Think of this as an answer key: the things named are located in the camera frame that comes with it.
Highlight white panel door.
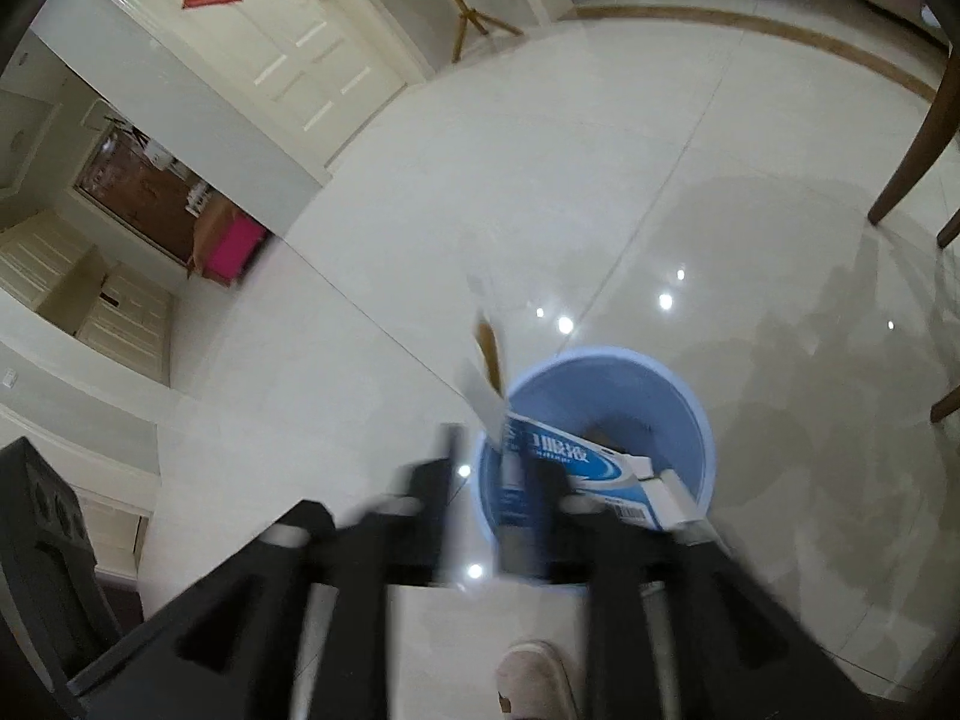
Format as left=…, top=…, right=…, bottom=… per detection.
left=86, top=0, right=422, bottom=167

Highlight blue and white carton box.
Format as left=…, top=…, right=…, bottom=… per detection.
left=461, top=367, right=710, bottom=535

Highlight pink box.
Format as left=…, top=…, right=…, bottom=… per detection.
left=201, top=214, right=271, bottom=288

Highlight dark wooden chair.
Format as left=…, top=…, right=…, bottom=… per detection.
left=868, top=52, right=960, bottom=422

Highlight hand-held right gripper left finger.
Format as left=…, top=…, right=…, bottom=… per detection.
left=66, top=424, right=467, bottom=720

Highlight brown cardboard box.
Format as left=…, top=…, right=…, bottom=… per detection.
left=186, top=201, right=235, bottom=275

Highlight wooden coat rack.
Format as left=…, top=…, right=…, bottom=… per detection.
left=439, top=0, right=526, bottom=62

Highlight brown entrance door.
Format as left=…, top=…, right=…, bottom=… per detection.
left=73, top=126, right=226, bottom=271

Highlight blue plastic trash bin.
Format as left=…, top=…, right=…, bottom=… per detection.
left=472, top=347, right=716, bottom=602

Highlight person's beige slipper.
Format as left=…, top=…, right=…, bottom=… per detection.
left=496, top=641, right=583, bottom=720

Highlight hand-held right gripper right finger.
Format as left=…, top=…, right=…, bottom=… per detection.
left=499, top=444, right=880, bottom=720

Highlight white cabinet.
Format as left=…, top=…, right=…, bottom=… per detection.
left=0, top=210, right=175, bottom=392

